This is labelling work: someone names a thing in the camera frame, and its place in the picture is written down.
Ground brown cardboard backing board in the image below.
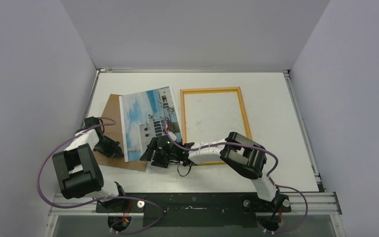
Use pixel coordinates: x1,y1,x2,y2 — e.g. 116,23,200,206
91,94,148,172

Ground yellow wooden picture frame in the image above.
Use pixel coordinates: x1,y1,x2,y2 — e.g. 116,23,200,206
180,86,253,166

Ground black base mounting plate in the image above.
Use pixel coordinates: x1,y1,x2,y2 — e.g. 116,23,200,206
96,193,292,228

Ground aluminium rail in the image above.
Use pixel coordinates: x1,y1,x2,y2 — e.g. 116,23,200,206
49,192,341,216

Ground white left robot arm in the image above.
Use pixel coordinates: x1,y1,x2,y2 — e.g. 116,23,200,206
52,117,128,213

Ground sky and building photo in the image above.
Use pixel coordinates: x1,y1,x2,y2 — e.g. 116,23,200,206
119,86,182,162

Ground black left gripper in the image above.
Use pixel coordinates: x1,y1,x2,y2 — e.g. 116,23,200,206
94,136,124,159

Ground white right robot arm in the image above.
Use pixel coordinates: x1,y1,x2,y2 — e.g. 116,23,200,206
140,132,279,212

